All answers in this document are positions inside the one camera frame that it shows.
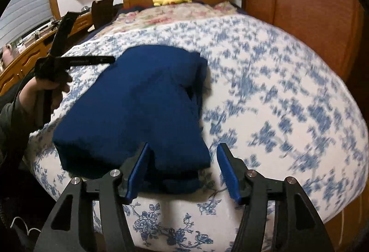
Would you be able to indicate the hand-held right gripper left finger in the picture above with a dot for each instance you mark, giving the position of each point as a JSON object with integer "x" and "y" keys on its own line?
{"x": 138, "y": 171}

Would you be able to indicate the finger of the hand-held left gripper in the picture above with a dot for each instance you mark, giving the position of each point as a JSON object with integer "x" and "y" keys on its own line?
{"x": 86, "y": 61}
{"x": 62, "y": 35}

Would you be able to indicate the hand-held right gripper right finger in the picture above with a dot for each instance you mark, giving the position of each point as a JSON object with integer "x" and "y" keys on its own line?
{"x": 229, "y": 174}

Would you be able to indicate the navy blue blazer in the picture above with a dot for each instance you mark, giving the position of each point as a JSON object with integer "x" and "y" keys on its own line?
{"x": 129, "y": 102}

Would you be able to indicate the person's left forearm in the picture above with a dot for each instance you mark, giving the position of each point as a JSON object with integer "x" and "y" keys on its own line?
{"x": 14, "y": 122}

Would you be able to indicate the person's left hand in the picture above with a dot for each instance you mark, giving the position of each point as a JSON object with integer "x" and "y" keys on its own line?
{"x": 53, "y": 93}

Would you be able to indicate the wooden desk with cabinets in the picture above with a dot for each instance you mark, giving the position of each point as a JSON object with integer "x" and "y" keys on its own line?
{"x": 17, "y": 73}

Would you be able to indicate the grey window blind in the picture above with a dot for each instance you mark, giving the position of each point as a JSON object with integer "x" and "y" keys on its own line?
{"x": 28, "y": 15}

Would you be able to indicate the dark desk chair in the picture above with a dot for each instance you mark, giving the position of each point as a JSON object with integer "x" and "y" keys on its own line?
{"x": 102, "y": 11}

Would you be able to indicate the pink floral quilt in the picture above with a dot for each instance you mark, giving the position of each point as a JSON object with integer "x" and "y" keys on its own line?
{"x": 161, "y": 18}

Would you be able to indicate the bed with floral bedding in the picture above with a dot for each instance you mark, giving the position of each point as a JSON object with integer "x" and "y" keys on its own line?
{"x": 274, "y": 96}

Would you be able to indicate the person's dark clothing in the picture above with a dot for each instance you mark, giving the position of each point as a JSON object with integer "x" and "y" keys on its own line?
{"x": 17, "y": 197}

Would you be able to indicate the wooden louvered wardrobe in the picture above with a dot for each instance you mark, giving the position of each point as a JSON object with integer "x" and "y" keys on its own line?
{"x": 302, "y": 10}

